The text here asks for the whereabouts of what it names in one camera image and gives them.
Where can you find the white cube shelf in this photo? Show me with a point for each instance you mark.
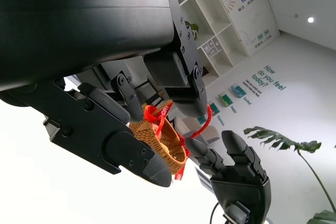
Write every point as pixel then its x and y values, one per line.
pixel 210 11

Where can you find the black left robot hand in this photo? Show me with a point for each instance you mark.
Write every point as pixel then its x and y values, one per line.
pixel 78 24

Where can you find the grey armchair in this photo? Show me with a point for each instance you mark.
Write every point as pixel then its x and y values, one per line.
pixel 210 134

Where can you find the wicker basket with red ribbon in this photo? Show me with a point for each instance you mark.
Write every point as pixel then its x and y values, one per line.
pixel 203 127

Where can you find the small green shelf plant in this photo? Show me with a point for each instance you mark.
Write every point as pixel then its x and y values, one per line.
pixel 193 28

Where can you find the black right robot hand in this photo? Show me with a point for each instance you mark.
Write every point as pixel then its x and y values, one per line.
pixel 241 184

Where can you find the brown wicker basket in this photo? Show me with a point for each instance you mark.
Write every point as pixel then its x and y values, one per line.
pixel 168 142

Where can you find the large monstera plant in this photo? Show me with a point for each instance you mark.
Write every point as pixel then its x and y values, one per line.
pixel 278 138

